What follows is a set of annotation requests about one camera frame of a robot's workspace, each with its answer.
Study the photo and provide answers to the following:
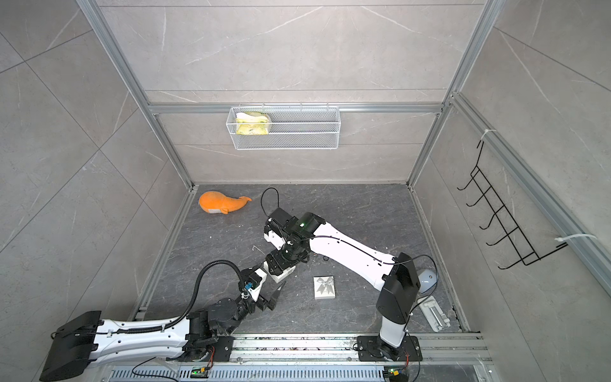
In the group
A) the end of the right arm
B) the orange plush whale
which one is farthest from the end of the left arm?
the orange plush whale

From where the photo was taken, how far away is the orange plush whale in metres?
1.06

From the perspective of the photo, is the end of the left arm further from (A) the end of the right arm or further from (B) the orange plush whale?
(B) the orange plush whale
